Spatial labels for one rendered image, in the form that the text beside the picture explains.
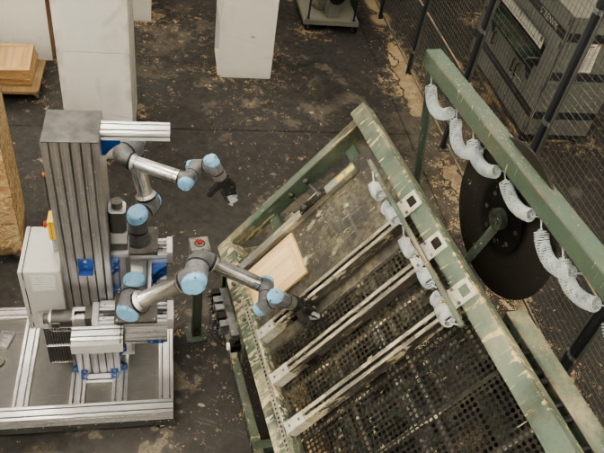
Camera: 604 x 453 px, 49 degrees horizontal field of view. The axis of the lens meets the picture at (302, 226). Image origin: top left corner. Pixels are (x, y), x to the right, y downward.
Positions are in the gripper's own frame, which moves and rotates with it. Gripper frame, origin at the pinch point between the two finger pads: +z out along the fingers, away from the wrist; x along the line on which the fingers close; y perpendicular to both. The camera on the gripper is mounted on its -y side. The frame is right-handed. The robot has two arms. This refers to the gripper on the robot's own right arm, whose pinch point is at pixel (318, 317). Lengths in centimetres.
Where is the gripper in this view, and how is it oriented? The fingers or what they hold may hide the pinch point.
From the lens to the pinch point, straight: 348.9
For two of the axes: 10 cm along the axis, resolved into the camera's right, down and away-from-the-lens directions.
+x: -7.1, 6.1, 3.6
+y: -2.7, -7.0, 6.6
